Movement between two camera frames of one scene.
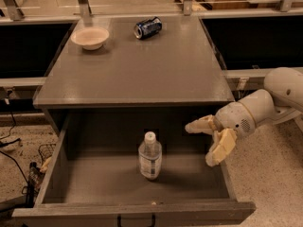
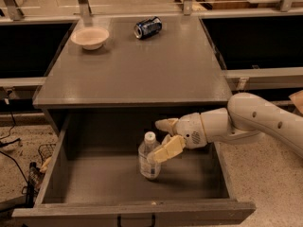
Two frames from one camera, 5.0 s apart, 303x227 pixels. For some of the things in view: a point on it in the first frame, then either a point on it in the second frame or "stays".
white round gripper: x=233 y=119 → x=189 y=130
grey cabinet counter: x=178 y=67 stays
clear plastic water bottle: x=151 y=157 stays
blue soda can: x=148 y=27 stays
